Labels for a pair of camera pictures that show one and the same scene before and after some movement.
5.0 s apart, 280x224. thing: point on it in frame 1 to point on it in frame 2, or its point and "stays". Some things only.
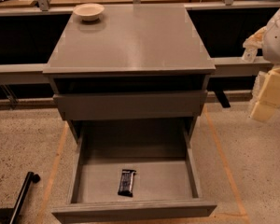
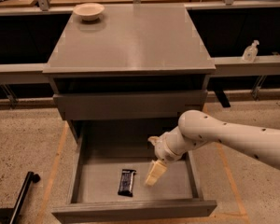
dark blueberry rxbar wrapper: [126, 186] stays
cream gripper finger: [276, 87] to [157, 170]
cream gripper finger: [262, 110] to [147, 176]
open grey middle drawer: [167, 186] stays
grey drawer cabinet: [134, 77] stays
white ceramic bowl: [89, 11] stays
